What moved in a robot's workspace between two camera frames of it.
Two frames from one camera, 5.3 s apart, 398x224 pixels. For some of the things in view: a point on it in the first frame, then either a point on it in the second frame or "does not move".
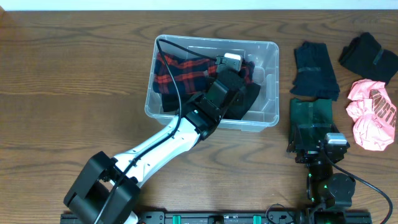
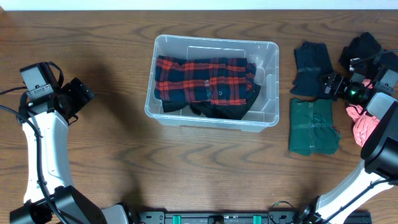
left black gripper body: x=237 y=86 to x=78 y=93
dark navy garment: x=315 y=76 does not move
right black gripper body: x=308 y=154 to x=345 y=89
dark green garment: x=311 y=119 does not move
